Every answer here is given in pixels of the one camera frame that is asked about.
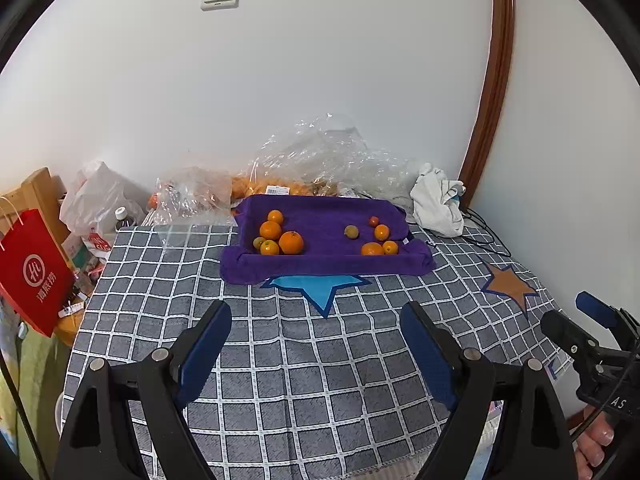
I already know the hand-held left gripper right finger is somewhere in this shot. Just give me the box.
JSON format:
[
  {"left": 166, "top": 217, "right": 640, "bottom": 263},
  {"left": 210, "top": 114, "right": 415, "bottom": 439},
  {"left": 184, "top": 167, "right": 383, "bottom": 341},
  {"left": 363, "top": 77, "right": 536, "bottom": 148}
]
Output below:
[{"left": 400, "top": 301, "right": 578, "bottom": 480}]

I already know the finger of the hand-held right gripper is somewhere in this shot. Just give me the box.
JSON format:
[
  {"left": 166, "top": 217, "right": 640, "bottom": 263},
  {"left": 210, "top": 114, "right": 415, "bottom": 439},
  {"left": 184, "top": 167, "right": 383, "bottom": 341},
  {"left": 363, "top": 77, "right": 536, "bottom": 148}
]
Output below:
[
  {"left": 575, "top": 291, "right": 640, "bottom": 351},
  {"left": 541, "top": 310, "right": 608, "bottom": 368}
]

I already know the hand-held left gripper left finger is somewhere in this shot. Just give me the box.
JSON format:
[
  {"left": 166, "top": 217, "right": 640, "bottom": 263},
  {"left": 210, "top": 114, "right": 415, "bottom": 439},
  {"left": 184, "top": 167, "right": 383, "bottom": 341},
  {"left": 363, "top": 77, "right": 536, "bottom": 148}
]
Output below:
[{"left": 52, "top": 300, "right": 233, "bottom": 480}]

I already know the large orange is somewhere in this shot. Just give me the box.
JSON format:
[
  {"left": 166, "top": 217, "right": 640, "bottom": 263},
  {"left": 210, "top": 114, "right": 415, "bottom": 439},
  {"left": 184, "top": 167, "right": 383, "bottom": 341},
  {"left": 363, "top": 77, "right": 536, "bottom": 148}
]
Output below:
[{"left": 278, "top": 230, "right": 305, "bottom": 256}]

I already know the purple towel covered tray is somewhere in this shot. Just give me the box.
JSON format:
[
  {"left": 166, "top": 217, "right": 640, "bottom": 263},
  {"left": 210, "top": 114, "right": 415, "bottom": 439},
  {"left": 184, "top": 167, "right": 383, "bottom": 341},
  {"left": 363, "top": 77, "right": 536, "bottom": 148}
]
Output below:
[{"left": 220, "top": 195, "right": 437, "bottom": 286}]

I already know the person's right hand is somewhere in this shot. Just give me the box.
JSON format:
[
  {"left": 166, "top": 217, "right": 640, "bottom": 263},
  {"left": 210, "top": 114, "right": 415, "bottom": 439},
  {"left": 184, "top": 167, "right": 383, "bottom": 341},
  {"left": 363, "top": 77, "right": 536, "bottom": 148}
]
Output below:
[{"left": 575, "top": 406, "right": 621, "bottom": 467}]

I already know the grey checked tablecloth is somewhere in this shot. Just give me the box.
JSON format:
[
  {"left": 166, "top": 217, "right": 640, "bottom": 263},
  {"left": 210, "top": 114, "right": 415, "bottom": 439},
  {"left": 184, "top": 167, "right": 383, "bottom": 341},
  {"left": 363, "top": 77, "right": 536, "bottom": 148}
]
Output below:
[{"left": 62, "top": 222, "right": 573, "bottom": 478}]

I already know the yellow wooden stool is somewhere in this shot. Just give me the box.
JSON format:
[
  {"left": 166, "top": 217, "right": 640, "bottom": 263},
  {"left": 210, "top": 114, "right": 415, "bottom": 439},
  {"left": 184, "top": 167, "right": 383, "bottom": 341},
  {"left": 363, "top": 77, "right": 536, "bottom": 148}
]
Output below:
[{"left": 52, "top": 305, "right": 89, "bottom": 346}]

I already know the red and white packet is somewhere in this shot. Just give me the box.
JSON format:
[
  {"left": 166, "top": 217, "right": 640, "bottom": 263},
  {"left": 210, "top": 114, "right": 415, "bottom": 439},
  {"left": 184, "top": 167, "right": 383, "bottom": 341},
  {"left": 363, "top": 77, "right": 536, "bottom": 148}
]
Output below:
[{"left": 82, "top": 232, "right": 114, "bottom": 256}]

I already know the white crumpled cloth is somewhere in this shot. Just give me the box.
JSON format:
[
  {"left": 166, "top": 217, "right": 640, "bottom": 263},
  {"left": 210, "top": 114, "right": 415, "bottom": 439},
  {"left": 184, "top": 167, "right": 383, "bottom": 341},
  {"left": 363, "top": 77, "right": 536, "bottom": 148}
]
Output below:
[{"left": 410, "top": 162, "right": 467, "bottom": 238}]

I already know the small clear plastic bag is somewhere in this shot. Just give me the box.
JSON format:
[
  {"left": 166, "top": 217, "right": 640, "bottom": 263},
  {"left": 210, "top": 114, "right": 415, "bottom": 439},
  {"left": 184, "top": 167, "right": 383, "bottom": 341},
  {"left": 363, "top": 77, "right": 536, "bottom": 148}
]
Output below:
[{"left": 150, "top": 165, "right": 236, "bottom": 248}]

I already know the heap of oranges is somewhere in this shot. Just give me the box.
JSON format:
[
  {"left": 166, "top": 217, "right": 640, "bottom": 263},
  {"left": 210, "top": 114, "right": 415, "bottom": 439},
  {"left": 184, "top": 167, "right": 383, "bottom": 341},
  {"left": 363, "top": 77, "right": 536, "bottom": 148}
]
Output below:
[{"left": 230, "top": 174, "right": 351, "bottom": 199}]

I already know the red paper bag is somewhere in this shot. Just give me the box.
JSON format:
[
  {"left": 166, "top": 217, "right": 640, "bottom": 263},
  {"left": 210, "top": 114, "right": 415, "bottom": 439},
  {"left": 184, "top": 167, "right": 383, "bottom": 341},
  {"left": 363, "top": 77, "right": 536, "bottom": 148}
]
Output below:
[{"left": 0, "top": 195, "right": 76, "bottom": 338}]

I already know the white plastic bag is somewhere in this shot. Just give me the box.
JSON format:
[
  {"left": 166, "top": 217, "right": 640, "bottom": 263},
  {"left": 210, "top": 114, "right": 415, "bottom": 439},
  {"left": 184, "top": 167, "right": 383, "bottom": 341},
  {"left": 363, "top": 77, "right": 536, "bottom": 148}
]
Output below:
[{"left": 59, "top": 161, "right": 151, "bottom": 241}]

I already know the large clear plastic bag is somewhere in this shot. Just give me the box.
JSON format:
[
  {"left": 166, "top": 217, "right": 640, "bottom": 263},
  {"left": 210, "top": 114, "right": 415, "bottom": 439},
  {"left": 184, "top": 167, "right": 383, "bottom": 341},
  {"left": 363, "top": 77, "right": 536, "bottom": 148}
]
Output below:
[{"left": 250, "top": 114, "right": 421, "bottom": 211}]

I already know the wooden chair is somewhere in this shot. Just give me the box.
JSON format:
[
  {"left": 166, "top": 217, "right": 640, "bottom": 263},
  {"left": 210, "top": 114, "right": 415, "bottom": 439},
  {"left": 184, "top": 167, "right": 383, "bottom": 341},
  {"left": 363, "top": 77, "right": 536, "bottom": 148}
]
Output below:
[{"left": 0, "top": 167, "right": 68, "bottom": 241}]

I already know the black cable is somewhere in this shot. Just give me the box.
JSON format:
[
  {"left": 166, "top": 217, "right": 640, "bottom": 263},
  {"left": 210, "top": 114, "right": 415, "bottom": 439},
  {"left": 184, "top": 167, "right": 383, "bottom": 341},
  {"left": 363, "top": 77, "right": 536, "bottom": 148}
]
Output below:
[{"left": 460, "top": 205, "right": 514, "bottom": 261}]

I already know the brown wooden door frame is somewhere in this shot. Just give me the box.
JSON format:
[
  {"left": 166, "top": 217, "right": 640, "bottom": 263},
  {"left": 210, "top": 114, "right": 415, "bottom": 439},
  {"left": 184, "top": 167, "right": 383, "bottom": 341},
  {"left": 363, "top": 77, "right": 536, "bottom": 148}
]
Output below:
[{"left": 457, "top": 0, "right": 516, "bottom": 208}]

